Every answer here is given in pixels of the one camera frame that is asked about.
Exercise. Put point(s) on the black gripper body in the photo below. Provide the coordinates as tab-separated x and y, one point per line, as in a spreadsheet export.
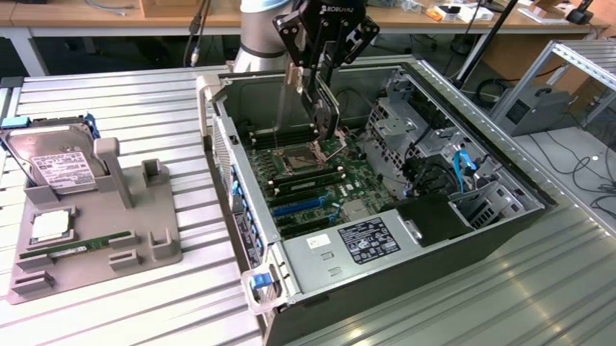
337	14

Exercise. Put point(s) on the graphics card with metal bracket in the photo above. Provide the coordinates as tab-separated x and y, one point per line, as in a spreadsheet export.
325	115

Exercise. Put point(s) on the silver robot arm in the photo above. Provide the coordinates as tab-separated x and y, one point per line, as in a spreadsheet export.
259	36

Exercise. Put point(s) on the long wooden desk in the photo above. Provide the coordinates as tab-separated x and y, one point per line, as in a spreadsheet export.
394	22

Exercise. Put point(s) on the black chair base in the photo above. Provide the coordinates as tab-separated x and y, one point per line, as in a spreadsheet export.
424	43

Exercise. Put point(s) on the small orange box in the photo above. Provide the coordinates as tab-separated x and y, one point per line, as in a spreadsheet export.
430	13

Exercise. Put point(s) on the white device box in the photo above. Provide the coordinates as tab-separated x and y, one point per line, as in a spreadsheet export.
448	12

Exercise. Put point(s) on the white carton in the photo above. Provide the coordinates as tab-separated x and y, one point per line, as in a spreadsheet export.
476	14

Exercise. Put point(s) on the black tripod pole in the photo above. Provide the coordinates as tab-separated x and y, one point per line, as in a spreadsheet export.
488	39

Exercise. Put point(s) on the wooden box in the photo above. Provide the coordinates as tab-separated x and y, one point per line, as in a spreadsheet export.
168	9

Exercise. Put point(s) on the black RAM slot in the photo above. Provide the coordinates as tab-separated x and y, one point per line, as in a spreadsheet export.
283	134
301	175
286	142

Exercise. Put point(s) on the metal socket cover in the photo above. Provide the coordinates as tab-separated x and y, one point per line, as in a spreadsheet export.
339	144

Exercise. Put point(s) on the perforated metal drive cage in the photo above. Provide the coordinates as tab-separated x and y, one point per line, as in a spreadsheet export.
391	158

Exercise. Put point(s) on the CPU socket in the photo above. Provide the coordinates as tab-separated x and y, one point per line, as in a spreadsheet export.
301	160

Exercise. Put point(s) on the brown cardboard box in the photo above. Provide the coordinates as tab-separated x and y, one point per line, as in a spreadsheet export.
548	9

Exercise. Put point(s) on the green motherboard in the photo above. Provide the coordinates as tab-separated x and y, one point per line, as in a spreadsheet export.
370	184

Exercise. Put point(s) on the black RAM stick with label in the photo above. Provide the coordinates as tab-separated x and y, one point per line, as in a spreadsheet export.
307	184

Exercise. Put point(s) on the grey controller box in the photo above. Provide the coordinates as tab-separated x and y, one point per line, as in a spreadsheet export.
544	111

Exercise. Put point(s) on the black expansion slot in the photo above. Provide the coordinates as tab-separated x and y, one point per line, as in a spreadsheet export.
291	200
307	225

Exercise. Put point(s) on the blue expansion slot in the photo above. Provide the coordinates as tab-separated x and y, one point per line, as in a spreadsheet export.
298	206

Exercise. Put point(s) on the silver chipset heatsink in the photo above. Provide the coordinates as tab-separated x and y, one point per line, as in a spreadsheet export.
355	209

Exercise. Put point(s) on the black plastic shroud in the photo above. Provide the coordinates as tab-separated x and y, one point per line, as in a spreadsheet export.
428	220

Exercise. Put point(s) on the metal disk bay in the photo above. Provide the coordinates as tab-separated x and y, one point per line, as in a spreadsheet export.
485	205

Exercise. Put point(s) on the silver hard disk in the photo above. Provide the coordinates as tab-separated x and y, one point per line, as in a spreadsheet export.
57	171

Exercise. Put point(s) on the blue disk caddy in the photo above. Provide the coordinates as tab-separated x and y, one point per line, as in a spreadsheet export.
15	122

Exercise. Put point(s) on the grey power supply unit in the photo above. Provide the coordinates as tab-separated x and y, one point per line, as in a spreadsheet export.
317	270

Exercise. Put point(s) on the grey parts rack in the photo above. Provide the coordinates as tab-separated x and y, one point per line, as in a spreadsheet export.
91	227

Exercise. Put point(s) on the blue case latch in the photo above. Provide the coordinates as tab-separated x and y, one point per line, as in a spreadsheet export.
259	281

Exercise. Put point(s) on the green RAM stick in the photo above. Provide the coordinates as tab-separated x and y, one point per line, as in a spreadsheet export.
96	242

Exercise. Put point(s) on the open black PC case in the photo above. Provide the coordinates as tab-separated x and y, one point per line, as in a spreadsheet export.
409	288

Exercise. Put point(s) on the silver CPU chip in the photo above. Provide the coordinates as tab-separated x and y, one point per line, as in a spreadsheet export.
52	226

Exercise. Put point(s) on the aluminium profile frame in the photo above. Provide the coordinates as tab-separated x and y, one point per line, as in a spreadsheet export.
526	75

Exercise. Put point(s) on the black corner bracket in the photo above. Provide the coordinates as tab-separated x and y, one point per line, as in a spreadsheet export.
11	83

